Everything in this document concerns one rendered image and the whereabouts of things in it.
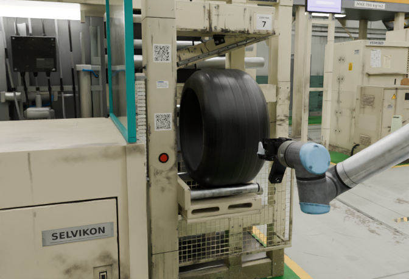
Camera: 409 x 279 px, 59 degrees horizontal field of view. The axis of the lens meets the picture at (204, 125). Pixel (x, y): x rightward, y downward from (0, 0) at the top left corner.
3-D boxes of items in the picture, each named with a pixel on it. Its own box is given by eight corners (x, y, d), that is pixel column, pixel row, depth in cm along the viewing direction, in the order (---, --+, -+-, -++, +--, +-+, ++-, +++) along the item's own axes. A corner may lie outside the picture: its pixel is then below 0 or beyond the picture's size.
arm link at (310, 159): (308, 180, 104) (304, 146, 103) (285, 173, 116) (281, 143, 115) (335, 173, 107) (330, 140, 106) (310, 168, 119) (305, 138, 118)
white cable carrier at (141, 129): (139, 183, 156) (136, 72, 149) (137, 180, 161) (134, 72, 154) (149, 182, 157) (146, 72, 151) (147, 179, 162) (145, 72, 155)
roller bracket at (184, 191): (184, 211, 151) (184, 189, 150) (164, 184, 188) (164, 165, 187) (192, 210, 152) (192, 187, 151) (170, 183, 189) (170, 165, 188)
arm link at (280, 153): (308, 167, 119) (282, 170, 115) (299, 165, 123) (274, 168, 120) (307, 140, 118) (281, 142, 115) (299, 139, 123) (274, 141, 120)
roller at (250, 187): (184, 195, 160) (187, 202, 156) (185, 187, 157) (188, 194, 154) (255, 187, 171) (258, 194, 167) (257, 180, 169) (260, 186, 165)
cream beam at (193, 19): (166, 30, 175) (165, -1, 173) (156, 35, 199) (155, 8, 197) (275, 35, 195) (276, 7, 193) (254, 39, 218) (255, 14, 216)
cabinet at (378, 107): (377, 167, 558) (383, 86, 540) (352, 158, 612) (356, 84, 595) (422, 162, 585) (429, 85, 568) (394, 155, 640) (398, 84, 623)
